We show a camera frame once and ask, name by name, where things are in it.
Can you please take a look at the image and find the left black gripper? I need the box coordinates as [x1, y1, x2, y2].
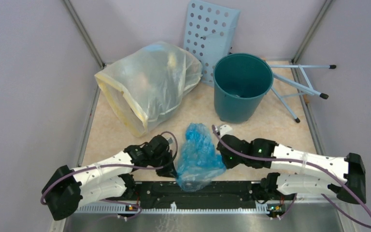
[150, 149, 178, 179]

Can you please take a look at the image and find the blue plastic trash bag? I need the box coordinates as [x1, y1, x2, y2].
[176, 123, 226, 192]

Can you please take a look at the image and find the teal plastic trash bin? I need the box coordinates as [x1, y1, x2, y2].
[213, 53, 273, 124]

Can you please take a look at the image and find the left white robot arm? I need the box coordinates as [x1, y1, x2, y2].
[40, 134, 178, 220]

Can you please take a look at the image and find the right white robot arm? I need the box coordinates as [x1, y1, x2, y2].
[217, 134, 367, 204]

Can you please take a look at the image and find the translucent white bag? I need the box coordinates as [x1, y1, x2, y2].
[95, 41, 202, 137]

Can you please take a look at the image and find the light blue perforated stool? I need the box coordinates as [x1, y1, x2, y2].
[183, 0, 336, 123]

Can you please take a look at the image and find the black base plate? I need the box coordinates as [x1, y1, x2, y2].
[108, 180, 298, 212]

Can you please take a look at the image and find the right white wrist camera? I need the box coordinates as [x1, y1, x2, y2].
[214, 124, 233, 137]

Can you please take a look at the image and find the white cable duct strip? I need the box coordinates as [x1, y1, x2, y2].
[75, 202, 269, 215]

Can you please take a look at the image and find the left aluminium frame post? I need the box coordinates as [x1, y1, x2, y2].
[62, 0, 105, 70]

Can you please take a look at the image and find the aluminium frame post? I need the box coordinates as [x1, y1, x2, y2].
[62, 0, 105, 70]
[291, 0, 335, 64]

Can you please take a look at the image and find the right aluminium frame post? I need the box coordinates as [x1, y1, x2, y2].
[291, 0, 335, 64]

